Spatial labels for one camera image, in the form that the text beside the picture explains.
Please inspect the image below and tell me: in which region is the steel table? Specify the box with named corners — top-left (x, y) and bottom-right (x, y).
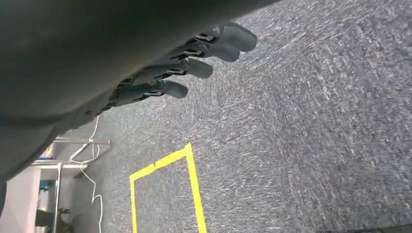
top-left (30, 136), bottom-right (111, 233)

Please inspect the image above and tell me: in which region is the white cable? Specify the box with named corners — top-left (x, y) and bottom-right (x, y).
top-left (69, 115), bottom-right (103, 233)

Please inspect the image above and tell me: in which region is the yellow floor tape square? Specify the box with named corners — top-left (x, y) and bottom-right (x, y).
top-left (129, 142), bottom-right (207, 233)

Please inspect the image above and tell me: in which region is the white panel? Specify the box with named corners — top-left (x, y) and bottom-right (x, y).
top-left (0, 166), bottom-right (42, 233)

